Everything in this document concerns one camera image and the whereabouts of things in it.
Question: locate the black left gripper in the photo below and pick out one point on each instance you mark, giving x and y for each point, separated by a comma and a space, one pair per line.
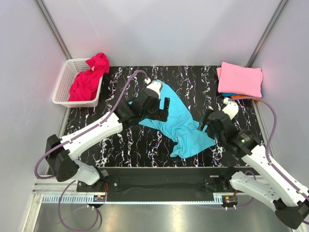
162, 114

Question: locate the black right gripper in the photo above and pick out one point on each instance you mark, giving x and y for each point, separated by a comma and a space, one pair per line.
203, 122

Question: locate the cyan t shirt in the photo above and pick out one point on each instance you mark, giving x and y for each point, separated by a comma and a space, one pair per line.
180, 126

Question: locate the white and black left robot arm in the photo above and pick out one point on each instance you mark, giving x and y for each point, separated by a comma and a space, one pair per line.
63, 152

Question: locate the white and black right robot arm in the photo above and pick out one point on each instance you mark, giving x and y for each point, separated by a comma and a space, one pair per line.
287, 197

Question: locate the black marbled table mat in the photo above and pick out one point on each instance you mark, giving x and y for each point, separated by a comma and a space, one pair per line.
141, 146

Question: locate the blue folded t shirt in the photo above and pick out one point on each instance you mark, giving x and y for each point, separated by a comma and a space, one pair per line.
228, 94

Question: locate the orange folded t shirt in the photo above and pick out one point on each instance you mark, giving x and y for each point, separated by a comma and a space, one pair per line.
246, 97

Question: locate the pink folded t shirt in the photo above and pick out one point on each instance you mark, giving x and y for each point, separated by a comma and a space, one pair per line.
235, 79

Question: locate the red t shirt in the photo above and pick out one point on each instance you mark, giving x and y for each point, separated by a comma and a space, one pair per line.
85, 85

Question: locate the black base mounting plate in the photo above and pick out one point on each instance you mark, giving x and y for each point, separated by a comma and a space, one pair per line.
161, 185

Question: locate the white plastic basket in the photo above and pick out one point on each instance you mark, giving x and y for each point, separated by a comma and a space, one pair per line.
66, 77

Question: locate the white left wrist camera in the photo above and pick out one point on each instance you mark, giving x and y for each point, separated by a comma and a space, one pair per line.
154, 85

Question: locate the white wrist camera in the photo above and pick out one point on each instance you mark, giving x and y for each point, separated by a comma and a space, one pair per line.
154, 85
231, 108

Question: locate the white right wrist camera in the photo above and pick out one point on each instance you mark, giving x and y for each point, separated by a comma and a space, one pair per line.
231, 108

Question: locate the white slotted cable duct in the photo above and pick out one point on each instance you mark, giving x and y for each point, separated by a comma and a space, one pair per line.
78, 198

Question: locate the aluminium frame rail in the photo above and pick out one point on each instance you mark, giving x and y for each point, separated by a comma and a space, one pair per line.
49, 186

